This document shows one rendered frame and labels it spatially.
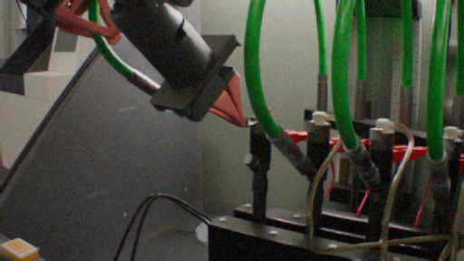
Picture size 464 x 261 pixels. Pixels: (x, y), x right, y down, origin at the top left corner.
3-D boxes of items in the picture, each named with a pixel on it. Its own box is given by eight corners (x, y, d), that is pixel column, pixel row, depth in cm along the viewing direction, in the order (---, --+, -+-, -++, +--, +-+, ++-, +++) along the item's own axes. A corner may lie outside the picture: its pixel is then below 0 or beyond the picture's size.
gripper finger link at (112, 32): (134, 24, 57) (82, -19, 56) (139, 9, 51) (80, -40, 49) (100, 64, 56) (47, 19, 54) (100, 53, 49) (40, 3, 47)
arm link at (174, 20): (93, 14, 43) (120, 11, 39) (136, -32, 45) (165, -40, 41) (136, 59, 48) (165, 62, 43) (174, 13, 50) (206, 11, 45)
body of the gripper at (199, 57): (246, 46, 49) (207, -4, 45) (193, 120, 46) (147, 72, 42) (208, 45, 54) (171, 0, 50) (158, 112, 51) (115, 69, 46)
